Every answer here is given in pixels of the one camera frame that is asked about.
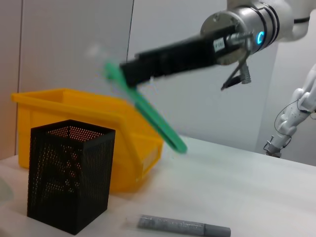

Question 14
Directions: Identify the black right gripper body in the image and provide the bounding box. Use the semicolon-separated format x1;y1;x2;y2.
159;24;239;78

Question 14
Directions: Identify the yellow plastic bin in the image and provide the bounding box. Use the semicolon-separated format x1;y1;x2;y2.
11;88;164;194

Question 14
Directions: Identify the white humanoid robot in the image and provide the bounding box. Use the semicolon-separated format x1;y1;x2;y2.
263;63;316;158

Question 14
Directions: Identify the green toothbrush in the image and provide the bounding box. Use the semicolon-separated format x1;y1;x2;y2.
103;61;189;155

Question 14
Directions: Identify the right gripper cable with connector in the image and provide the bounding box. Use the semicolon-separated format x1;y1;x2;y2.
221;32;253;91

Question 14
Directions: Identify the translucent green fruit bowl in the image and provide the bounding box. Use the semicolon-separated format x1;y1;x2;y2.
0;177;14;201

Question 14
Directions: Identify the grey glitter marker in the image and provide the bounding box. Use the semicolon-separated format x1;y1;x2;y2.
137;214;232;237

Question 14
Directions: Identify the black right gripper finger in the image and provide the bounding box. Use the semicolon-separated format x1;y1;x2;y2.
119;60;164;87
134;46;164;63

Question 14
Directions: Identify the black mesh pen holder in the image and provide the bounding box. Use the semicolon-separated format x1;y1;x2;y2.
26;119;116;236

